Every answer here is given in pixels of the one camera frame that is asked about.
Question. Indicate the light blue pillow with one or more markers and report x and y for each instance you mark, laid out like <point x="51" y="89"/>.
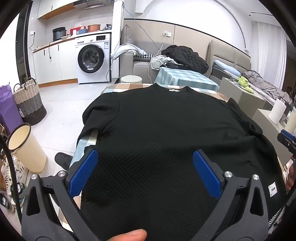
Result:
<point x="226" y="67"/>

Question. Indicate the grey pillow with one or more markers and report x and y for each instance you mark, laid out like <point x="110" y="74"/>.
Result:
<point x="127" y="34"/>

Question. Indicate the black white striped fabric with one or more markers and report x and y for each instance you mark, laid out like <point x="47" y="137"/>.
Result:
<point x="275" y="217"/>

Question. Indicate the white paper towel roll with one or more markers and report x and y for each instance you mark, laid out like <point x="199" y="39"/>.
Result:
<point x="277" y="111"/>

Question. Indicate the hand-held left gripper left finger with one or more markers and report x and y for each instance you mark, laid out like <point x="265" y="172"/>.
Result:
<point x="83" y="171"/>

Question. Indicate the round white stool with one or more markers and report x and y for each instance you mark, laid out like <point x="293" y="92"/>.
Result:
<point x="131" y="79"/>

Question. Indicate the black puffy jacket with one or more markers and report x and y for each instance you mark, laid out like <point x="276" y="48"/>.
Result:
<point x="185" y="56"/>

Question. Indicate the cream trash bin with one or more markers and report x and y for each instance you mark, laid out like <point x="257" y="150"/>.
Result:
<point x="27" y="153"/>

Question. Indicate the person's right hand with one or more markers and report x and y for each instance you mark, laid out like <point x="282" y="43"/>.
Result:
<point x="290" y="178"/>

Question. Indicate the white curtain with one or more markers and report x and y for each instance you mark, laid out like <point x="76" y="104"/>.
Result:
<point x="270" y="41"/>

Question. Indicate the cream cylinder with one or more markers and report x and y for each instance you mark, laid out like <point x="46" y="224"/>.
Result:
<point x="291" y="122"/>

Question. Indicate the white wall cabinet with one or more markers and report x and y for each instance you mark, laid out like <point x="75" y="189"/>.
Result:
<point x="53" y="8"/>

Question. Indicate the white wall socket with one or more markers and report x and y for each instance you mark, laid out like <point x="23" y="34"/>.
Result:
<point x="167" y="34"/>

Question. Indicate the woven laundry basket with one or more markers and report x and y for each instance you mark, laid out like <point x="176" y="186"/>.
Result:
<point x="30" y="106"/>

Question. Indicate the white base cabinets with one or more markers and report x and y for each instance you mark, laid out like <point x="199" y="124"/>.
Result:
<point x="53" y="64"/>

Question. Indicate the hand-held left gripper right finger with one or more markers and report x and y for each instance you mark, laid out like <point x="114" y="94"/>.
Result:
<point x="205" y="173"/>

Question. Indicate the lime green cloth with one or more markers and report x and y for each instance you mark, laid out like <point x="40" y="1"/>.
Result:
<point x="245" y="81"/>

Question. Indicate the white sneaker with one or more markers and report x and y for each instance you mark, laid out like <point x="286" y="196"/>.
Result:
<point x="7" y="176"/>

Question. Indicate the purple bag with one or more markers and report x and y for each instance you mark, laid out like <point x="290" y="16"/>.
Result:
<point x="9" y="109"/>

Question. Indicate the dark glass door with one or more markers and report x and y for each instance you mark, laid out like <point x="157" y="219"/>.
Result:
<point x="24" y="46"/>

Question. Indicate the grey sofa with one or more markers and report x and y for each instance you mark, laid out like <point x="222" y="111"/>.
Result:
<point x="138" y="69"/>

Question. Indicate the grey cabinet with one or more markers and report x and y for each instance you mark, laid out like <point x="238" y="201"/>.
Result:
<point x="238" y="97"/>
<point x="263" y="118"/>

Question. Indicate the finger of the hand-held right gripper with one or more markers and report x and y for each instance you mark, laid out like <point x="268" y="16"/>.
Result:
<point x="288" y="140"/>

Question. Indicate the brown blue checked tablecloth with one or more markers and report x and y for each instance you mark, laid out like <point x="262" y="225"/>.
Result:
<point x="129" y="87"/>

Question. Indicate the grey clothes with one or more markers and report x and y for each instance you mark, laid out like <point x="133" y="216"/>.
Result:
<point x="161" y="61"/>

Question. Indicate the grey duvet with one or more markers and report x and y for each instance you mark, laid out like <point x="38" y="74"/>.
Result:
<point x="261" y="82"/>

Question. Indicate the red box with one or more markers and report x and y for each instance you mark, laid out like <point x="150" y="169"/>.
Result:
<point x="75" y="31"/>

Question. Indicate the black slipper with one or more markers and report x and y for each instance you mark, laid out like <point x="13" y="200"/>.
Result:
<point x="63" y="161"/>

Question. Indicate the houndstooth pillow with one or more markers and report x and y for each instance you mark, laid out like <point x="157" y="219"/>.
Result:
<point x="144" y="57"/>

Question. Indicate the range hood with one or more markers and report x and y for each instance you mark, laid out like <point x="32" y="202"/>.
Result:
<point x="92" y="4"/>

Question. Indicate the black knit sweater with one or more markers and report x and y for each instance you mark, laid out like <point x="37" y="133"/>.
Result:
<point x="150" y="129"/>

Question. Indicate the light grey blanket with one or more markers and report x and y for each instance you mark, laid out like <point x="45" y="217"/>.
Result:
<point x="127" y="51"/>

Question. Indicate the person's left hand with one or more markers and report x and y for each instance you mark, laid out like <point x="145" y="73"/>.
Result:
<point x="129" y="236"/>

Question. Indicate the white washing machine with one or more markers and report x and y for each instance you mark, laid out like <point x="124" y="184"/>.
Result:
<point x="101" y="69"/>

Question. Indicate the copper pot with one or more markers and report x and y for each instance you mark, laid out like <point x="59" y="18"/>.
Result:
<point x="94" y="28"/>

